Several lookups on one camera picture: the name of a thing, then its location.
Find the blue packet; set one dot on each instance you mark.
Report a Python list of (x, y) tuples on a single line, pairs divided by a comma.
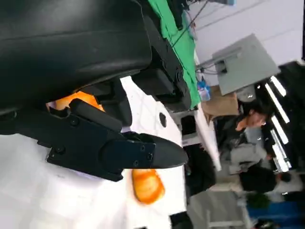
[(204, 90)]

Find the orange white toy bread roll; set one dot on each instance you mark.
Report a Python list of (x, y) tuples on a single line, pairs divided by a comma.
[(147, 186), (83, 97)]

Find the grey flat monitor panel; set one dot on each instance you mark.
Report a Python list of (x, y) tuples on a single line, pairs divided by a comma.
[(245, 66)]

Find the brown cardboard box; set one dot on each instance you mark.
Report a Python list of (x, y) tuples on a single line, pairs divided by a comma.
[(221, 105)]

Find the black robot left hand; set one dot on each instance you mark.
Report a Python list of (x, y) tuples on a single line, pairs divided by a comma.
[(71, 47)]

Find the person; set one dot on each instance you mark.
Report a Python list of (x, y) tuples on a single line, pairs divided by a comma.
[(252, 119)]

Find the white desk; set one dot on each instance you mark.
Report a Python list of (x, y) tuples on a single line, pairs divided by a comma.
[(207, 138)]

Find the green cloth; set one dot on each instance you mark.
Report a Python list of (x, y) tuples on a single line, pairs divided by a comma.
[(183, 47)]

